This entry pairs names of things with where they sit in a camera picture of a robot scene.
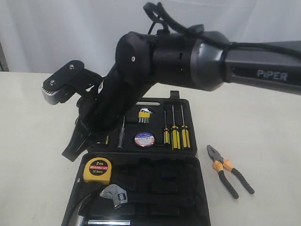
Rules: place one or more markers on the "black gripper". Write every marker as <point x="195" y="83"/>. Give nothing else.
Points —
<point x="100" y="113"/>

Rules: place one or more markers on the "yellow tape measure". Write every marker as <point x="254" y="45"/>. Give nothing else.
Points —
<point x="97" y="170"/>

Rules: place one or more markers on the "black electrical tape roll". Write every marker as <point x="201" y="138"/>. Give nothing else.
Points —
<point x="144" y="139"/>

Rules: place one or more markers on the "black plastic tool case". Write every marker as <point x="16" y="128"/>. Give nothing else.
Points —
<point x="157" y="169"/>

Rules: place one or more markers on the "orange black combination pliers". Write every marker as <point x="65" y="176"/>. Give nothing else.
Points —
<point x="221" y="164"/>

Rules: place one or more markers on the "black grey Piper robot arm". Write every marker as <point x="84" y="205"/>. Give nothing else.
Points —
<point x="201" y="61"/>

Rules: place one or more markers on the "yellow hex key set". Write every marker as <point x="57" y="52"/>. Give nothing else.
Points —
<point x="144" y="115"/>

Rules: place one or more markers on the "steel claw hammer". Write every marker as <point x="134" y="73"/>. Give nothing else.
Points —
<point x="77" y="218"/>

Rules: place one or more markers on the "small yellow black screwdriver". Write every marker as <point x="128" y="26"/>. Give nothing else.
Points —
<point x="166" y="131"/>

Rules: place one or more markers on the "middle yellow black screwdriver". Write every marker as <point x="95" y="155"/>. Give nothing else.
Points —
<point x="175" y="133"/>

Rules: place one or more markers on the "right yellow black screwdriver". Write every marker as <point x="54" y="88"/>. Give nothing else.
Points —
<point x="184" y="132"/>

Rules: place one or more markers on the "white backdrop curtain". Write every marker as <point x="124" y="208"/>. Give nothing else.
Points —
<point x="39" y="36"/>

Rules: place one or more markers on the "clear handle tester screwdriver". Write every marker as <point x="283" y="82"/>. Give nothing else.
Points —
<point x="121" y="134"/>

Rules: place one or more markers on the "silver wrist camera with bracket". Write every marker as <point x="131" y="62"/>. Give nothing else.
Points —
<point x="70" y="79"/>

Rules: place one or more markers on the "adjustable wrench black handle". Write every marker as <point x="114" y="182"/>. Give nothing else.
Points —
<point x="120" y="196"/>

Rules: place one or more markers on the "black metal tripod frame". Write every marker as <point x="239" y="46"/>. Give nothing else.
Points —
<point x="3" y="62"/>

